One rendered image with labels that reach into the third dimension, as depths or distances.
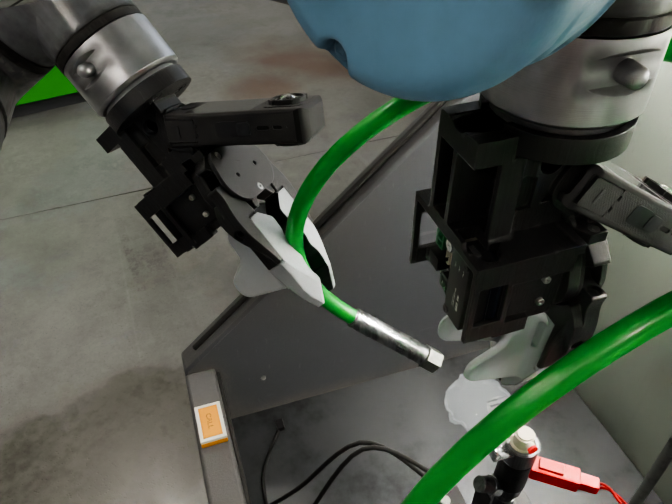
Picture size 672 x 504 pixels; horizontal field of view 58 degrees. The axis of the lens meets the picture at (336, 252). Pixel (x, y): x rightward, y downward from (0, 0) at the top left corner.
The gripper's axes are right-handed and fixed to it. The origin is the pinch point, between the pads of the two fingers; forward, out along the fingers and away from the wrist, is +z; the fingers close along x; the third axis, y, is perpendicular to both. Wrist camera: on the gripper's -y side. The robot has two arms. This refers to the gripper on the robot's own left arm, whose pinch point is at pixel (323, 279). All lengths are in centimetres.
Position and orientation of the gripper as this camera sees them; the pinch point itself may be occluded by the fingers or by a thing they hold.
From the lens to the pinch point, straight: 48.8
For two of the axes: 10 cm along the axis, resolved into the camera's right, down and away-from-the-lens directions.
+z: 6.1, 7.7, 1.8
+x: -2.9, 4.3, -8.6
